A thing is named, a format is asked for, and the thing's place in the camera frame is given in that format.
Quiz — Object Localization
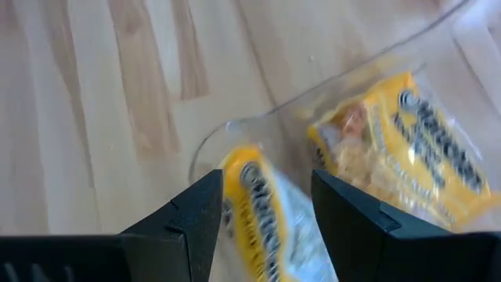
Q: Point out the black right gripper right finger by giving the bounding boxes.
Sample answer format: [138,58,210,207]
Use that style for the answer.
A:
[311,168,451,282]

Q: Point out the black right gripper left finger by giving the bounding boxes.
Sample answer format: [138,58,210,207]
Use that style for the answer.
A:
[117,168,224,282]

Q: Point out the yellow Maruchan noodle pack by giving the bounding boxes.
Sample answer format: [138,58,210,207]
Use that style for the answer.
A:
[218,143,340,282]
[307,71,501,233]

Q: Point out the clear plastic bin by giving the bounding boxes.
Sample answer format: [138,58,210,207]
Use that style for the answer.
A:
[187,0,501,282]

